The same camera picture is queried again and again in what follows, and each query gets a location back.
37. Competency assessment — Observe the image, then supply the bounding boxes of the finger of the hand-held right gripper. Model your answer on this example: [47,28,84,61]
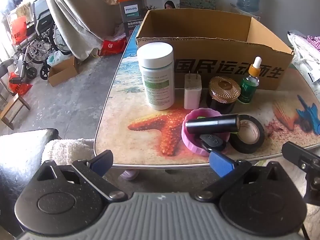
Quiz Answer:
[281,141,320,205]

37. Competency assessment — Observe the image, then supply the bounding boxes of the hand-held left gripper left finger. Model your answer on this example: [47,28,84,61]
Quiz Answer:
[37,149,128,203]

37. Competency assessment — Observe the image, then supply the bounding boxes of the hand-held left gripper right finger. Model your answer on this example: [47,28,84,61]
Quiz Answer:
[194,151,285,202]

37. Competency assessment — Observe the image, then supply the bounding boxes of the pink plastic bowl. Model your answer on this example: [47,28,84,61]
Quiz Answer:
[182,108,230,156]

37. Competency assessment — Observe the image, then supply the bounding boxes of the black tape roll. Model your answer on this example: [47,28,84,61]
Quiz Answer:
[229,114,265,154]

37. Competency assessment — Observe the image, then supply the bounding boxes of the dark jar with gold lid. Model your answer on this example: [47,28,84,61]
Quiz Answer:
[206,76,241,114]

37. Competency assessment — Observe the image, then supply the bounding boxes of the white plug charger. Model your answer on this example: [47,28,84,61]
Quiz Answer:
[184,72,202,110]

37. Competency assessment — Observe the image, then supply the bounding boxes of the green dropper bottle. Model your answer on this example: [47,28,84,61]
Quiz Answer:
[237,57,262,104]

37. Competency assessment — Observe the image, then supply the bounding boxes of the large cardboard box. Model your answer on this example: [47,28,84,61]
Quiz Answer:
[136,9,294,91]

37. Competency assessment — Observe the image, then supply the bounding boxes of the small black plastic piece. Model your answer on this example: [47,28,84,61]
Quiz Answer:
[200,134,228,153]

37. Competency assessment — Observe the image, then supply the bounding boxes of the pink slipper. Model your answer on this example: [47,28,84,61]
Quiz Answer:
[119,169,140,181]

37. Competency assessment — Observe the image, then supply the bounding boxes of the white fluffy towel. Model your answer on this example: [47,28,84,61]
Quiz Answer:
[41,138,100,167]

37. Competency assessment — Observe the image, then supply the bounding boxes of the black cylindrical tube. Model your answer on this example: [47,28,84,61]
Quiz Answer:
[186,114,241,134]

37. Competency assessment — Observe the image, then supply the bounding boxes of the small cardboard box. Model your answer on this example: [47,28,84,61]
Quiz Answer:
[47,56,81,87]

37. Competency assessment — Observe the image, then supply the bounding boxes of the white pill bottle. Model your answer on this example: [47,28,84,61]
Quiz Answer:
[136,42,175,111]

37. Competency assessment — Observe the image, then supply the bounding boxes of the wooden stool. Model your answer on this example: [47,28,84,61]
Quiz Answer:
[0,92,31,130]

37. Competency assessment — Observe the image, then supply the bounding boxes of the crumpled red plastic bag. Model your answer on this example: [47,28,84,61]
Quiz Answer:
[8,72,33,96]

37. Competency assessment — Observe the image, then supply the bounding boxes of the purple patterned cloth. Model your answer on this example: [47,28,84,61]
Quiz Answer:
[306,35,320,52]

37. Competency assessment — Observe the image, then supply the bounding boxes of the white and green plastic bag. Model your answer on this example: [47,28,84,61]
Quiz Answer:
[46,50,71,67]

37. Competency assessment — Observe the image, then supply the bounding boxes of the red printed bag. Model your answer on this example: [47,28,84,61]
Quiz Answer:
[100,39,127,56]

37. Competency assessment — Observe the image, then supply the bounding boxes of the round dark stool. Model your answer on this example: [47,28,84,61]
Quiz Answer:
[0,58,16,98]

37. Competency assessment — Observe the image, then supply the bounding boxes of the beige curtain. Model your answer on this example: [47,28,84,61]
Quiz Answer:
[44,0,120,59]

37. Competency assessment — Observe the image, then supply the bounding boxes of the orange plastic bag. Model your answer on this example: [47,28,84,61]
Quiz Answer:
[9,16,27,46]

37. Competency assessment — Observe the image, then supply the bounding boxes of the wheelchair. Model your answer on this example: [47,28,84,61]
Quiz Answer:
[15,0,73,80]

